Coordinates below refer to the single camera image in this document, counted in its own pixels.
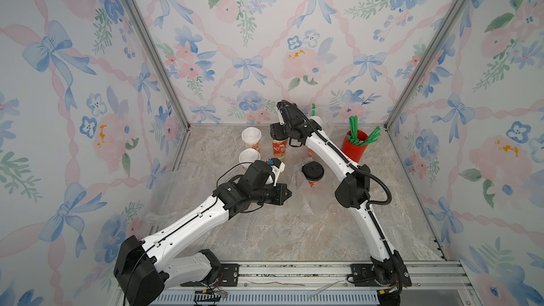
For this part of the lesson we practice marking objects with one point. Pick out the red straw holder cup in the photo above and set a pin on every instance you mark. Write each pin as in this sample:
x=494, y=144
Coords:
x=352, y=151

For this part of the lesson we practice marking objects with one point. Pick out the left aluminium corner post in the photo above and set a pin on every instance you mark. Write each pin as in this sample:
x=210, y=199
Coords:
x=145, y=37

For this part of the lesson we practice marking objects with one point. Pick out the black-lid red cup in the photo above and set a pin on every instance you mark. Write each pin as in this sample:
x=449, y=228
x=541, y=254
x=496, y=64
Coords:
x=313, y=172
x=279, y=148

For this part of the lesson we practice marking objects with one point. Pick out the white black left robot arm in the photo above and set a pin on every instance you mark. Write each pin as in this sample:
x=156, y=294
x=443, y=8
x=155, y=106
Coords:
x=144, y=267

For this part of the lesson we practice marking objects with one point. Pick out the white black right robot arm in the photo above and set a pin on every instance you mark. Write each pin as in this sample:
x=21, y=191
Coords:
x=358, y=191

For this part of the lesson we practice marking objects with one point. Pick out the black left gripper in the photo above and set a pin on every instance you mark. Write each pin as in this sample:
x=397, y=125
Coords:
x=278, y=193

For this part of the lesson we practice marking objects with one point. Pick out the front left white-lid cup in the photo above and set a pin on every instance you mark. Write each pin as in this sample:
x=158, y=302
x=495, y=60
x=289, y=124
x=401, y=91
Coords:
x=248, y=156

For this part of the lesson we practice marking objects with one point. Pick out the white-lid red cup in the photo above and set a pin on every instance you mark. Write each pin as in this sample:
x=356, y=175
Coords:
x=316, y=122

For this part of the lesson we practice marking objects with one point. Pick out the right aluminium corner post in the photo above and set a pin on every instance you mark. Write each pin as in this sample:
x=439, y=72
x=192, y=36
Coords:
x=442, y=33

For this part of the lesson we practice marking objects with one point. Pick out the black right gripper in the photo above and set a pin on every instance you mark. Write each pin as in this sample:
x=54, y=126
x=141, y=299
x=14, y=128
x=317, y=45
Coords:
x=280, y=129

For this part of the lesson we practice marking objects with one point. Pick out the clear plastic carrier bag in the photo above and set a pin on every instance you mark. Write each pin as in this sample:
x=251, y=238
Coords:
x=324, y=118

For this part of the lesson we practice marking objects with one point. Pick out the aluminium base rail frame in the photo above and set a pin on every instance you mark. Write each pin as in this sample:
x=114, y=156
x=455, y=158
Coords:
x=317, y=283

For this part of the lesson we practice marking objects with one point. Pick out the back left white-lid cup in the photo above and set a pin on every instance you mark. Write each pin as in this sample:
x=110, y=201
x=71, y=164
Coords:
x=252, y=137

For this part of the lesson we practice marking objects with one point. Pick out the aluminium corner post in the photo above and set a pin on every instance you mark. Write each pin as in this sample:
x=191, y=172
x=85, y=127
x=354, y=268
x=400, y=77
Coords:
x=442, y=33
x=145, y=37

